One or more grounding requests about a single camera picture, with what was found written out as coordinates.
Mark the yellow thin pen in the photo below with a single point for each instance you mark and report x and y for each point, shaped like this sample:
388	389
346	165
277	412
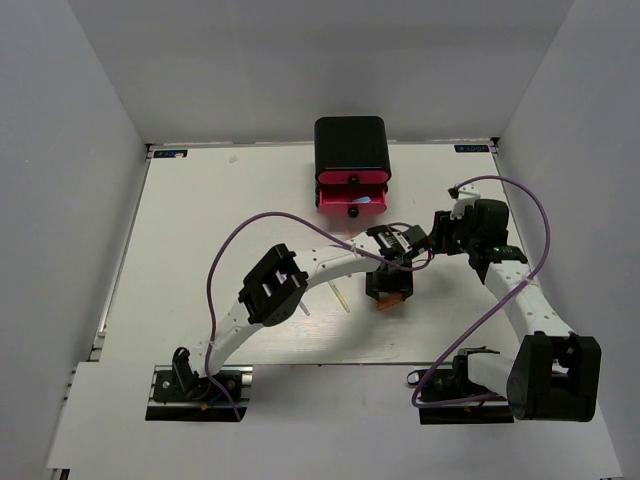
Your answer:
341	299

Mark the left table logo sticker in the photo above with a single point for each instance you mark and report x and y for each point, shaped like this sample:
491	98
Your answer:
170	153

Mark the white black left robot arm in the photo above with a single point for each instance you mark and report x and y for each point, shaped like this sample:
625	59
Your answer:
272	290

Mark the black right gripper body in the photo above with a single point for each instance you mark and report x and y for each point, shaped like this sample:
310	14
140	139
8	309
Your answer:
454	235

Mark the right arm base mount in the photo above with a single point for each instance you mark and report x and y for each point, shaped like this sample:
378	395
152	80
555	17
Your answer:
442	387

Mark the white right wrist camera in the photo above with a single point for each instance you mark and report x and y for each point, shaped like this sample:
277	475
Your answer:
463	196

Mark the black drawer cabinet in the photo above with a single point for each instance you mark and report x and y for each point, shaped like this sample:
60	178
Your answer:
350	143

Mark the pink top drawer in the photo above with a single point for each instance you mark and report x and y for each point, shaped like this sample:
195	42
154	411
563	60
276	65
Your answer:
352	177

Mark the blue thin pen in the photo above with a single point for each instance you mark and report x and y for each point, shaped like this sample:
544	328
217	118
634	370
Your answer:
304	308

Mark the pink drawer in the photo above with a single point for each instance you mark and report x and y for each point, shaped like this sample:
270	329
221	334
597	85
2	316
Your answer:
351	201
352	177

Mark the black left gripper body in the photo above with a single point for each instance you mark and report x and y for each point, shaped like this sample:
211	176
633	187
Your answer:
398	281

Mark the right table logo sticker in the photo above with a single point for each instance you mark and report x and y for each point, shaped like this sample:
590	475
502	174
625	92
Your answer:
471	148

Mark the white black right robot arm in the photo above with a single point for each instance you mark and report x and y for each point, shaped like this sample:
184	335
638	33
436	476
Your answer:
555	374

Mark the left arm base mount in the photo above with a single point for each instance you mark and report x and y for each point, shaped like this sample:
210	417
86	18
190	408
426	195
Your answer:
167	401

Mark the table logo sticker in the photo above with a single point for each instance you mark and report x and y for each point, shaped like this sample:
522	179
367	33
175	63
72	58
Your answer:
471	148
170	153

